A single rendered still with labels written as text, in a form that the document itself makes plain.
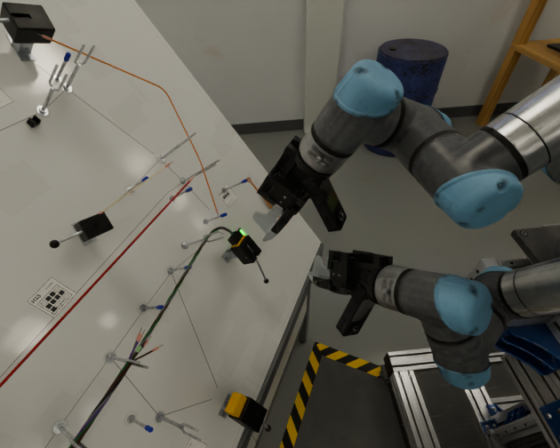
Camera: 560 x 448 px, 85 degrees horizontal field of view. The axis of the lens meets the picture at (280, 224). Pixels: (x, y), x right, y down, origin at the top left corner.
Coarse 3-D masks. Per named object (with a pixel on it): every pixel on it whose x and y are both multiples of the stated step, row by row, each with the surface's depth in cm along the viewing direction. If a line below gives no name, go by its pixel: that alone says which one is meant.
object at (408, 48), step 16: (384, 48) 249; (400, 48) 248; (416, 48) 246; (432, 48) 245; (384, 64) 244; (400, 64) 234; (416, 64) 230; (432, 64) 230; (400, 80) 241; (416, 80) 238; (432, 80) 241; (416, 96) 247; (432, 96) 255
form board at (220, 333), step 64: (0, 0) 55; (64, 0) 63; (128, 0) 74; (0, 64) 53; (128, 64) 70; (0, 128) 51; (64, 128) 58; (128, 128) 67; (192, 128) 80; (0, 192) 49; (64, 192) 56; (192, 192) 76; (256, 192) 92; (0, 256) 48; (64, 256) 54; (128, 256) 62; (192, 256) 72; (256, 256) 87; (0, 320) 46; (64, 320) 52; (128, 320) 59; (192, 320) 69; (256, 320) 82; (64, 384) 50; (128, 384) 57; (192, 384) 66; (256, 384) 78
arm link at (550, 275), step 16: (496, 272) 54; (512, 272) 49; (528, 272) 46; (544, 272) 43; (496, 288) 50; (512, 288) 47; (528, 288) 45; (544, 288) 43; (496, 304) 49; (512, 304) 47; (528, 304) 45; (544, 304) 43
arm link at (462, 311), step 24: (408, 288) 46; (432, 288) 43; (456, 288) 41; (480, 288) 41; (408, 312) 47; (432, 312) 43; (456, 312) 40; (480, 312) 40; (432, 336) 45; (456, 336) 43
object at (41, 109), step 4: (56, 64) 46; (56, 68) 47; (52, 72) 48; (52, 76) 48; (64, 76) 47; (64, 80) 48; (60, 84) 49; (52, 88) 50; (60, 88) 50; (52, 92) 51; (48, 96) 52; (44, 100) 53; (48, 100) 53; (44, 104) 54; (36, 108) 55; (40, 108) 55; (44, 108) 55; (40, 112) 56; (44, 112) 56; (48, 112) 56
